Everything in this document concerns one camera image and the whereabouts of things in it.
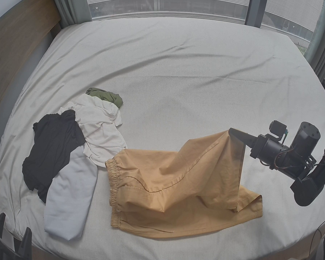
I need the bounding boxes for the black garment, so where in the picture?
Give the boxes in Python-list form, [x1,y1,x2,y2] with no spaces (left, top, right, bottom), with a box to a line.
[22,109,86,204]

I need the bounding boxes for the white garment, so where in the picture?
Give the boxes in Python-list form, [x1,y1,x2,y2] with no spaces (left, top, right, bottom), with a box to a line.
[57,94,128,168]

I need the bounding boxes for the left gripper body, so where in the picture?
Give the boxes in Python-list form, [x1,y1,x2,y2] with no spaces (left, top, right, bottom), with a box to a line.
[0,235,19,260]

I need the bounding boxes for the pale grey garment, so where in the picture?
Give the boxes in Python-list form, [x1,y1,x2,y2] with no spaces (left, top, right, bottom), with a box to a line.
[44,146,98,241]

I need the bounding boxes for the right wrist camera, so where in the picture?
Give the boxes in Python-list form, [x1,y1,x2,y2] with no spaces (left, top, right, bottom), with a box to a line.
[265,120,291,145]

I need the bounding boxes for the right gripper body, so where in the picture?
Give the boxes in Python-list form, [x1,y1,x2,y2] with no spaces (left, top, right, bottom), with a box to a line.
[250,134,291,170]

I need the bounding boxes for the tan shorts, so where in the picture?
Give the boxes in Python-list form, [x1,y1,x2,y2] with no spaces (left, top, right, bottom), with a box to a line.
[105,129,263,239]

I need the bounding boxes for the bed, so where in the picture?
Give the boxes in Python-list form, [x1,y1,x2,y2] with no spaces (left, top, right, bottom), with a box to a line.
[0,0,325,260]

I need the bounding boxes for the green garment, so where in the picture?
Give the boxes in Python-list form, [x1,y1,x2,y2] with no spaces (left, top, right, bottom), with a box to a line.
[86,87,123,109]

